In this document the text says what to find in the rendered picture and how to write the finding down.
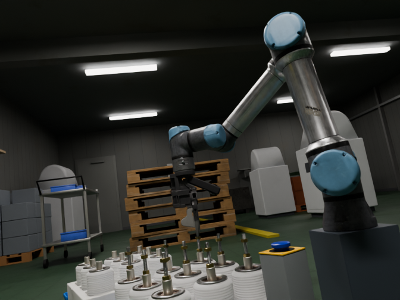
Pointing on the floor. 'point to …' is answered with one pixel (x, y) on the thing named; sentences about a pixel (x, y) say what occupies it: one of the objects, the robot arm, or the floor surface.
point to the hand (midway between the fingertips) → (199, 231)
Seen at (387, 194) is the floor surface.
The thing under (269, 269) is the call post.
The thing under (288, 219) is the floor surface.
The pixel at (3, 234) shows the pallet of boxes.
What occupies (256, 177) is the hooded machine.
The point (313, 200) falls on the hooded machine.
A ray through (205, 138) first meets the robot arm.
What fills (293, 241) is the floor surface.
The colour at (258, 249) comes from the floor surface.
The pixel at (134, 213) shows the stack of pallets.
